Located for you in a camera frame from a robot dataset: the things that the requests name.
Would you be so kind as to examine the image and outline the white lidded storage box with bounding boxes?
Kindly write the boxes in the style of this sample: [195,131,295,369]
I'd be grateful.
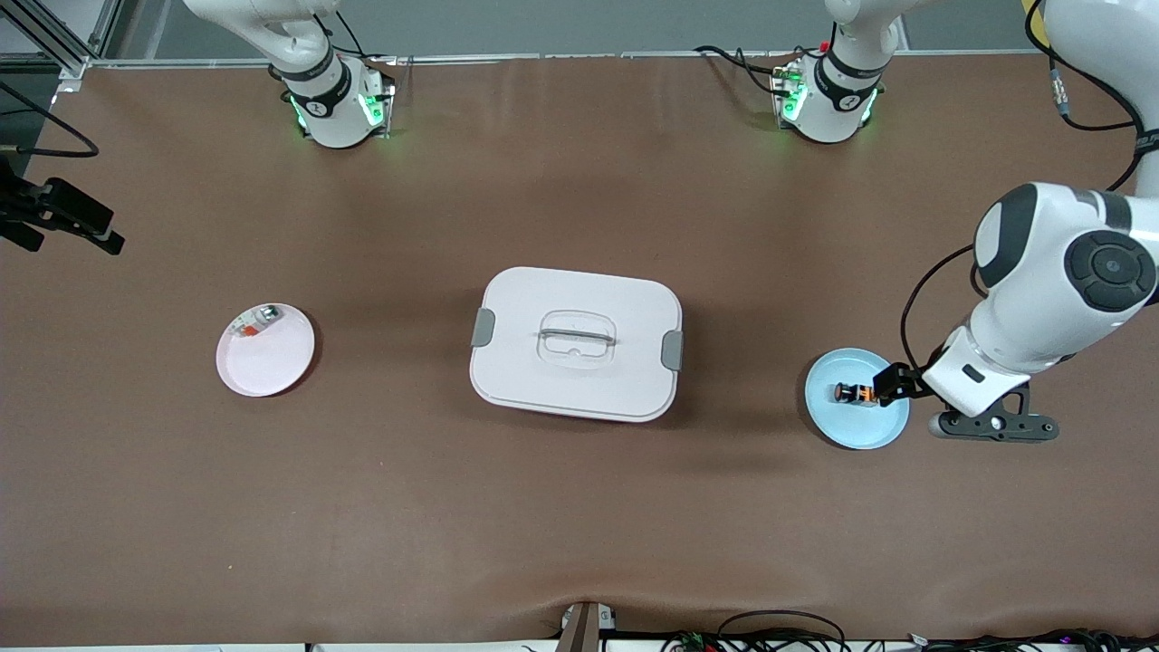
[469,266,685,424]

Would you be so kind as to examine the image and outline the light blue round plate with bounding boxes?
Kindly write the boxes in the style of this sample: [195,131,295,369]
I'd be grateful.
[804,348,911,451]

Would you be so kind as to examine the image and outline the pink round plate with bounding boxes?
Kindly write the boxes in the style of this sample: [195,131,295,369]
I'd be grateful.
[216,302,317,398]

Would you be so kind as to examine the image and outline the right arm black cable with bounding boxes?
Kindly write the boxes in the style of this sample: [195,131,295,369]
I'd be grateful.
[0,81,100,160]

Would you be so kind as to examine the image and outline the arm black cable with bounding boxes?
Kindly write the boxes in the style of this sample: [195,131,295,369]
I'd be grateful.
[0,81,100,160]
[900,0,1159,374]

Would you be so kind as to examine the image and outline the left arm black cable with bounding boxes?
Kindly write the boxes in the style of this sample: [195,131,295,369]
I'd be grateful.
[900,0,1159,374]

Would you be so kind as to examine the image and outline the aluminium frame post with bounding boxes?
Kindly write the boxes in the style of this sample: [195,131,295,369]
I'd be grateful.
[0,0,124,82]

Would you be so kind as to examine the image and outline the white silver switch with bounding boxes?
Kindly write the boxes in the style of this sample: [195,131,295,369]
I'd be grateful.
[230,306,284,340]

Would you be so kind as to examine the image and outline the black looped cable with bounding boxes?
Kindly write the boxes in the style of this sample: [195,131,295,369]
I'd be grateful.
[717,609,848,652]

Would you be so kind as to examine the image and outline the black cable bundle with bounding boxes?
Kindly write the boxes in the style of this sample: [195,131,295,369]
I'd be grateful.
[905,627,1159,652]

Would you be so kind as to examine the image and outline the black base power cable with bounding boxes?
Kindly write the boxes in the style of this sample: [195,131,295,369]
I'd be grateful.
[694,45,790,97]

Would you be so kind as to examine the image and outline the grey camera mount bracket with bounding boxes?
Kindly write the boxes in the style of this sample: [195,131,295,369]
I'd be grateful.
[556,601,618,652]

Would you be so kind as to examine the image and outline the silver table edge rail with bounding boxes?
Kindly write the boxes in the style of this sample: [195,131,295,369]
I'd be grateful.
[86,49,1042,72]

